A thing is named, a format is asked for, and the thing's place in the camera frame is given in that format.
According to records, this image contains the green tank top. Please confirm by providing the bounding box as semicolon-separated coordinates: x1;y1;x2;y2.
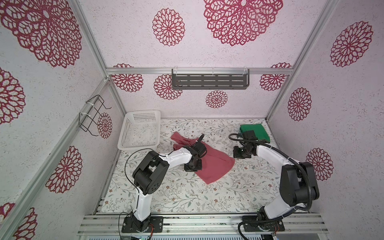
240;124;271;144

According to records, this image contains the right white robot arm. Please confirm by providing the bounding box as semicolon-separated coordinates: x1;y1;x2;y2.
229;131;320;222

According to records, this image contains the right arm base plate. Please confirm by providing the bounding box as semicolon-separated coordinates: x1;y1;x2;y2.
242;216;286;233

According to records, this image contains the pink tank top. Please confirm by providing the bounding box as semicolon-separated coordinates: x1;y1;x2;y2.
171;132;235;185

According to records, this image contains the white plastic laundry basket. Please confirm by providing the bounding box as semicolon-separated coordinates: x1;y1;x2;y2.
118;110;161;151

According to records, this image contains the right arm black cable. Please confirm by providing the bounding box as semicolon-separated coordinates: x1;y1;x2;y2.
227;132;313;240

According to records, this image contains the black wire wall rack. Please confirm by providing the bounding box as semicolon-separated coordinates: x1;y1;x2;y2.
78;95;111;137

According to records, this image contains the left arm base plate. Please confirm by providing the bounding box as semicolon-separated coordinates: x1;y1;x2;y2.
121;213;164;234

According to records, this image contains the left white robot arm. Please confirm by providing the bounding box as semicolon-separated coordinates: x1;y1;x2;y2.
133;141;207;223

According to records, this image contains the dark grey wall shelf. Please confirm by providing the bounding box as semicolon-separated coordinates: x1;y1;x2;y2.
171;69;250;90

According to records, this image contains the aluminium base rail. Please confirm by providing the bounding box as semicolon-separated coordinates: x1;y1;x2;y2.
77;213;329;237

